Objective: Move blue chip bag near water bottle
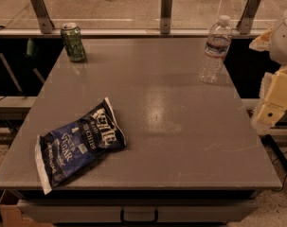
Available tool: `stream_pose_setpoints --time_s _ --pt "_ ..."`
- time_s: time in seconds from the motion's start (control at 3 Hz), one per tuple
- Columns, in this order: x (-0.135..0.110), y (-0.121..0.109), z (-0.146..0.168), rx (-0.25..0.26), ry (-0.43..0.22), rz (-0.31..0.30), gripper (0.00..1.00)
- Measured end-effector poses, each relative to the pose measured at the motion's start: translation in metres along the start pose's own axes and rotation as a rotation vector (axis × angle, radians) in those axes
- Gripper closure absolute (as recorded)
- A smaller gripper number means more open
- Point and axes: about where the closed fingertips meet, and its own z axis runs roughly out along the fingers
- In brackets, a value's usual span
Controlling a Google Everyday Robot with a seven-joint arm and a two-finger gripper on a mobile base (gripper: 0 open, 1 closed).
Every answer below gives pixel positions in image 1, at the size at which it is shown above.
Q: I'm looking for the left metal bracket post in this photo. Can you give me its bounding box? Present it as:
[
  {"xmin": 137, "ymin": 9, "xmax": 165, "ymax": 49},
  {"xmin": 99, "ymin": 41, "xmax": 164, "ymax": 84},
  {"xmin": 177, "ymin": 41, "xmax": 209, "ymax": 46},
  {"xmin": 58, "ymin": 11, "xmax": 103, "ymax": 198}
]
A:
[{"xmin": 30, "ymin": 0, "xmax": 54, "ymax": 34}]

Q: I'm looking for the grey drawer with handle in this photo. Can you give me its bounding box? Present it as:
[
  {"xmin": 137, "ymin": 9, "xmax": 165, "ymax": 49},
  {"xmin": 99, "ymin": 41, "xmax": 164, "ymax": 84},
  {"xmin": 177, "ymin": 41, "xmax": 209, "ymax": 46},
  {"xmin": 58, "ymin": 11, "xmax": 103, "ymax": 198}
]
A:
[{"xmin": 17, "ymin": 199, "xmax": 258, "ymax": 224}]

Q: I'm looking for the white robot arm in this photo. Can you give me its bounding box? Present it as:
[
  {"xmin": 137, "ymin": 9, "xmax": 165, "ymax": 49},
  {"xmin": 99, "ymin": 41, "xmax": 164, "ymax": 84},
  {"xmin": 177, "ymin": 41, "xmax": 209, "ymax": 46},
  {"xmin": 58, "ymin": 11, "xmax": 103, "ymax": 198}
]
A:
[{"xmin": 249, "ymin": 9, "xmax": 287, "ymax": 131}]

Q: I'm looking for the blue Kettle chip bag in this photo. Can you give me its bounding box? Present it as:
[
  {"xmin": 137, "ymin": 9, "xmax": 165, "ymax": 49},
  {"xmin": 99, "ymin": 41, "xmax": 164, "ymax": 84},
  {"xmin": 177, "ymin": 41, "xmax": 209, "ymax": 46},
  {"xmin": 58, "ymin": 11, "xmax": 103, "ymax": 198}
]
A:
[{"xmin": 35, "ymin": 97, "xmax": 126, "ymax": 195}]

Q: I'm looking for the green soda can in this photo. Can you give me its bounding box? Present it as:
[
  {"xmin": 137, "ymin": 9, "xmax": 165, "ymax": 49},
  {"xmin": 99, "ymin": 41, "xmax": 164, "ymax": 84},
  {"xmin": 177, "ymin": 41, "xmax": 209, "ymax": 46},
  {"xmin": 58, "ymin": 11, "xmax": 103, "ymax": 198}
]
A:
[{"xmin": 61, "ymin": 23, "xmax": 86, "ymax": 61}]

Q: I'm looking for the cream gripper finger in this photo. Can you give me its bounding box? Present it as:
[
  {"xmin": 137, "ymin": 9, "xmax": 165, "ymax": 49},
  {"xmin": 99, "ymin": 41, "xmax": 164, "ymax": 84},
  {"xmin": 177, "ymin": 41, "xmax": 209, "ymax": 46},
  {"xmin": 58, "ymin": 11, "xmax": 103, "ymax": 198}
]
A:
[
  {"xmin": 249, "ymin": 27, "xmax": 272, "ymax": 52},
  {"xmin": 251, "ymin": 99, "xmax": 284, "ymax": 134}
]

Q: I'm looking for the clear plastic water bottle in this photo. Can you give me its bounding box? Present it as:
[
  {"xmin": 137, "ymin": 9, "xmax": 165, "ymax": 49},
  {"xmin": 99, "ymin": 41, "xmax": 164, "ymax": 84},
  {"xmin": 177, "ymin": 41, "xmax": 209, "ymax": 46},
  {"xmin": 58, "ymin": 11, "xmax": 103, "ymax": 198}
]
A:
[{"xmin": 199, "ymin": 15, "xmax": 232, "ymax": 84}]

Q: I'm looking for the black floor cable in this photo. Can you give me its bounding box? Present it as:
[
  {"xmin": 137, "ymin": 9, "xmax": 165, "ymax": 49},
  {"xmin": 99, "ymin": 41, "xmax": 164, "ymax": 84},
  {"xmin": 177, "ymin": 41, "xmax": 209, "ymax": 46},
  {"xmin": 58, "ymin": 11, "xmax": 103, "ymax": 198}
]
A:
[{"xmin": 262, "ymin": 133, "xmax": 287, "ymax": 193}]

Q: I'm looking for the right metal bracket post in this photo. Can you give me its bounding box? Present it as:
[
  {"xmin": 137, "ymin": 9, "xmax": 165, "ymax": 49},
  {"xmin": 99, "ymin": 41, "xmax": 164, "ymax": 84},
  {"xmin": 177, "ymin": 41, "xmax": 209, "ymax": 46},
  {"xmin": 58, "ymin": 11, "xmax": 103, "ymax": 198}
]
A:
[{"xmin": 237, "ymin": 0, "xmax": 261, "ymax": 34}]

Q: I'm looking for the cardboard box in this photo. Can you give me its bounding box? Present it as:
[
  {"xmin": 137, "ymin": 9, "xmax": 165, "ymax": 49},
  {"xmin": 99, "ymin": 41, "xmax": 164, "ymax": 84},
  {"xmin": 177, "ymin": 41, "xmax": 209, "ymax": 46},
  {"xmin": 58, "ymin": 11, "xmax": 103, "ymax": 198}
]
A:
[{"xmin": 0, "ymin": 191, "xmax": 52, "ymax": 227}]

